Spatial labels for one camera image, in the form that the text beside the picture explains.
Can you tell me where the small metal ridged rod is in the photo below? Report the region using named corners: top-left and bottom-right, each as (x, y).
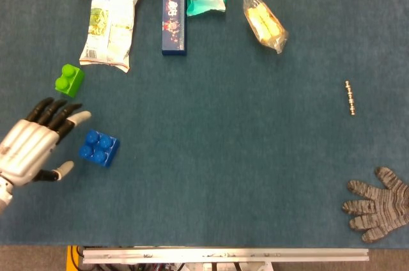
top-left (344, 80), bottom-right (357, 116)

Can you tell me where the green two-stud building block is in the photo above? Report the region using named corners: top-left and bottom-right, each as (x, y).
top-left (54, 63), bottom-right (86, 98)

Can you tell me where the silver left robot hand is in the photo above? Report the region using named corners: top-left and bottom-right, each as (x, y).
top-left (0, 97), bottom-right (93, 187)

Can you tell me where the aluminium profile rail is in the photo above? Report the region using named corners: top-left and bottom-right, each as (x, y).
top-left (82, 247), bottom-right (370, 265)

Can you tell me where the grey knit work glove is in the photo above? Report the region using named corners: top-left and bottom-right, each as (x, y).
top-left (341, 166), bottom-right (409, 244)

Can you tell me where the blue four-stud building block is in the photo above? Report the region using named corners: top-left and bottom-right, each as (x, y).
top-left (78, 128), bottom-right (121, 169)

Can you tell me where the teal felt table cover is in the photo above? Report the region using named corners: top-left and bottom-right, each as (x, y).
top-left (0, 0), bottom-right (409, 248)

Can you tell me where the clear bag of bread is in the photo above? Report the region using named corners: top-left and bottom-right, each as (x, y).
top-left (242, 0), bottom-right (289, 55)

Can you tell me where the dark blue long box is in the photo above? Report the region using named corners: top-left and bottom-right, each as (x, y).
top-left (161, 0), bottom-right (187, 57)

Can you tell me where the white snack bag green print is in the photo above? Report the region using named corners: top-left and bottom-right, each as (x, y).
top-left (79, 0), bottom-right (143, 74)

